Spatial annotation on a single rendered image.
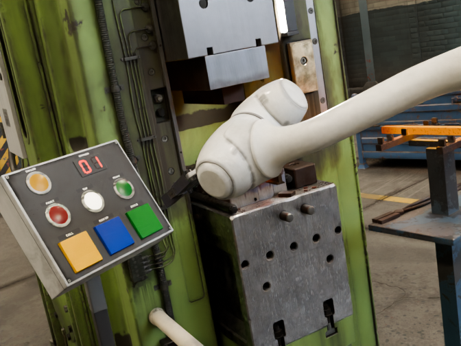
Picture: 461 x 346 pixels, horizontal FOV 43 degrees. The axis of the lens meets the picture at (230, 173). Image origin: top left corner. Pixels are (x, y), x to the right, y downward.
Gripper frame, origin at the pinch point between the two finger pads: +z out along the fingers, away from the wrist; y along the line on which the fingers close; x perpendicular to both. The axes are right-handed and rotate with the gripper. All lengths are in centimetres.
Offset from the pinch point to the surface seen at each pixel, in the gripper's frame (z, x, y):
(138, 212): 12.7, 2.1, -0.6
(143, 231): 12.7, -2.6, -2.6
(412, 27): 219, 128, 879
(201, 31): -7, 37, 35
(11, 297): 279, 36, 98
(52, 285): 18.2, -3.4, -27.1
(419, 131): -22, -18, 84
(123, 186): 13.0, 9.7, -0.2
